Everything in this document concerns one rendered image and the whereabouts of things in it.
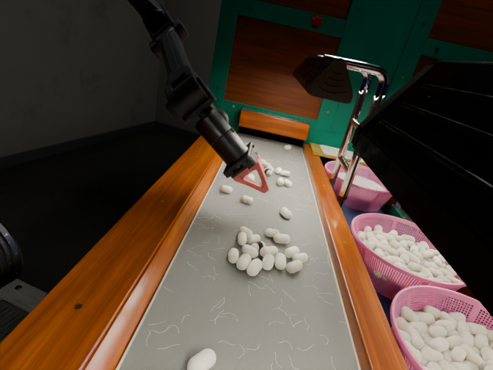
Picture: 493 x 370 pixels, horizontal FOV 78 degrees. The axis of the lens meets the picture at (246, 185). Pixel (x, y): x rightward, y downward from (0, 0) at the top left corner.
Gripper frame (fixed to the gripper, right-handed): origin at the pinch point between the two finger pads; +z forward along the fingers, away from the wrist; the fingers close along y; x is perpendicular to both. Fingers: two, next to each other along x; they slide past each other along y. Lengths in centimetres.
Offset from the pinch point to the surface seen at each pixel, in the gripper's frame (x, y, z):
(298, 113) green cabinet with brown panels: -12, 77, 6
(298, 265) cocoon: 0.2, -14.8, 11.0
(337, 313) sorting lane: -2.5, -22.6, 17.1
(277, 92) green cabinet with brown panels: -10, 77, -7
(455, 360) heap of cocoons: -13.4, -26.6, 31.0
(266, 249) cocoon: 3.9, -12.3, 6.3
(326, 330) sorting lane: -0.8, -26.7, 15.1
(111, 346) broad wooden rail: 15.6, -37.1, -7.0
